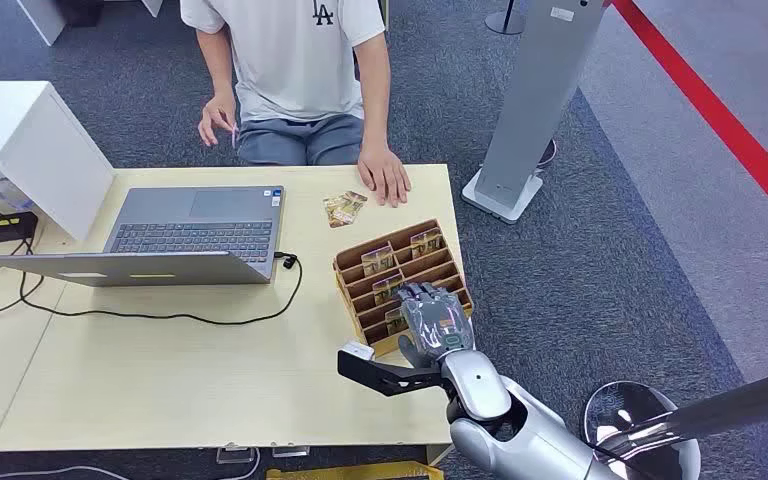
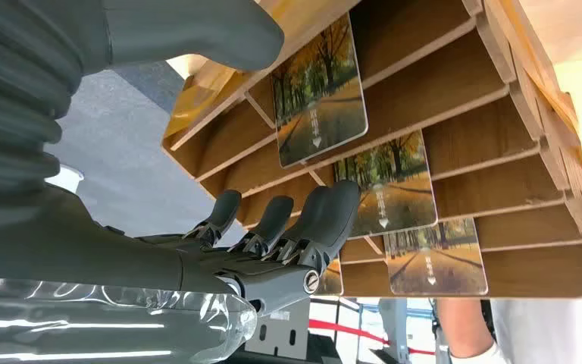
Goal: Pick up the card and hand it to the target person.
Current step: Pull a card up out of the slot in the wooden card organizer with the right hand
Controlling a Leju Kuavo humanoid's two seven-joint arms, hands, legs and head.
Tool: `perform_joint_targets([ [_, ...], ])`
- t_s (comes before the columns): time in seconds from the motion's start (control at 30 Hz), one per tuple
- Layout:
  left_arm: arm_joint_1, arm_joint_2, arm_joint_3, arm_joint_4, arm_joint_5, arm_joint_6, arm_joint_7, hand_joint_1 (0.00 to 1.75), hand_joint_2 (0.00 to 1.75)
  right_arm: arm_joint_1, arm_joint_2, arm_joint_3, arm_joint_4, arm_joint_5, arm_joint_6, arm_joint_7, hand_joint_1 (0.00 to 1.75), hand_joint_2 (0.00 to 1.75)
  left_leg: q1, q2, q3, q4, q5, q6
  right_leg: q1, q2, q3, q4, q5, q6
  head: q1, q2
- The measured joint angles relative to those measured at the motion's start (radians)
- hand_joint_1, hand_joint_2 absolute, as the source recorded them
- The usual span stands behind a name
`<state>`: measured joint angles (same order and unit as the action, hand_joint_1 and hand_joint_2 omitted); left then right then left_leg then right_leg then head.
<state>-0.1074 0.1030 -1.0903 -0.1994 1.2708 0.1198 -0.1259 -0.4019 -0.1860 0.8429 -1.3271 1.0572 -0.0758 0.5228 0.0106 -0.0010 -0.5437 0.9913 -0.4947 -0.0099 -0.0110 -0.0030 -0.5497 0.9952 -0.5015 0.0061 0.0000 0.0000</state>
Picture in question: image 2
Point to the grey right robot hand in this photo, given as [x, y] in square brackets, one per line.
[95, 251]

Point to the autumn trees picture card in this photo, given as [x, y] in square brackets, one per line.
[436, 266]
[396, 196]
[321, 110]
[332, 281]

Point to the wooden slotted card rack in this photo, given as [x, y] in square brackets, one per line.
[471, 65]

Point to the person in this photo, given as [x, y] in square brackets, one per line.
[552, 326]

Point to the white round object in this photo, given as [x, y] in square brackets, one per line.
[66, 178]

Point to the clear plastic film cover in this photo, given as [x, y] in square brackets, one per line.
[95, 331]

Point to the ribbed grey right arm sleeve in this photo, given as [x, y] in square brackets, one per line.
[10, 100]

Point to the grey slotted metal box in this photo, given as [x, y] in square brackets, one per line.
[283, 334]

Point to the red barrier ribbon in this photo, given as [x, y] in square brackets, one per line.
[351, 332]

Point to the grey barrier post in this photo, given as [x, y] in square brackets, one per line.
[395, 326]

